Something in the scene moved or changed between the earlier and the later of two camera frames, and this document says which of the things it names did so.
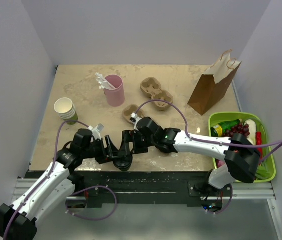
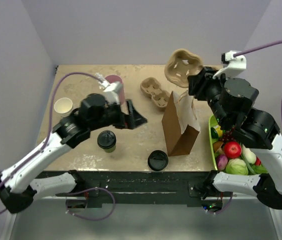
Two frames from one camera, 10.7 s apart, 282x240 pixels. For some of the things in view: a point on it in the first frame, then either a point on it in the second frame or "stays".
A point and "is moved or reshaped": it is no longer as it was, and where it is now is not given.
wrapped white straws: [102, 82] stays
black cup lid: [124, 163] is moved or reshaped
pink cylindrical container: [116, 97] stays
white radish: [252, 138] -> [249, 156]
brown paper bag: [214, 82] is moved or reshaped
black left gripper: [111, 150] -> [131, 121]
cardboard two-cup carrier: [129, 109] is moved or reshaped
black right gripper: [125, 148] -> [199, 81]
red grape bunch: [239, 128] -> [227, 136]
